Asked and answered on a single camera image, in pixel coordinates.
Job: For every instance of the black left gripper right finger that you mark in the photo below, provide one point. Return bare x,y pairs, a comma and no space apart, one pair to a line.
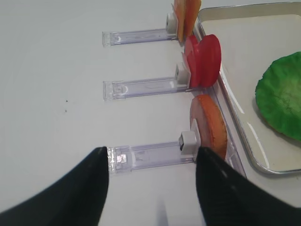
227,198

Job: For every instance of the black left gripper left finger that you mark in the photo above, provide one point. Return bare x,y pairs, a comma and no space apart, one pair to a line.
77,199

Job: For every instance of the green lettuce leaf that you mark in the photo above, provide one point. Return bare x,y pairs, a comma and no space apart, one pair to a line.
278,95

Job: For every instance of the clear holder tomato row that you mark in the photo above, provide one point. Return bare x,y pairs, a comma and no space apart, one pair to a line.
115,90

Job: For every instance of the red tomato slice inner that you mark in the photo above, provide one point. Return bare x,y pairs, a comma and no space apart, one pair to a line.
210,60

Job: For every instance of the red tomato slice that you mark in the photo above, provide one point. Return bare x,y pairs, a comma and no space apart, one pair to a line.
192,55
210,60

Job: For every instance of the red tomato slice outer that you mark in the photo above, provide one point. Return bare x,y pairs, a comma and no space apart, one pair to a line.
192,55

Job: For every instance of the clear holder cheese row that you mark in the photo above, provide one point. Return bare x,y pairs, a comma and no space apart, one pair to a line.
122,38

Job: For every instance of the orange cheese slice inner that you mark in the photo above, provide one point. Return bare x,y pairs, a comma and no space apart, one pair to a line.
191,14

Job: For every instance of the orange cheese slice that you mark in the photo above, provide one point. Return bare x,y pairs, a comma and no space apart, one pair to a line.
191,14
179,9

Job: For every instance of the orange cheese slice outer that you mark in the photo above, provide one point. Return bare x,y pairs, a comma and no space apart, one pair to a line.
179,9

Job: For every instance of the clear holder bun row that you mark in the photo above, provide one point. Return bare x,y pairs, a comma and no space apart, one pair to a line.
124,159

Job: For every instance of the bun slice left holder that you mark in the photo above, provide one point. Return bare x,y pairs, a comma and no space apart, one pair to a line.
212,129

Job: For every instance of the white metal tray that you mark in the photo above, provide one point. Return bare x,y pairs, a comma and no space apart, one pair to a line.
251,38

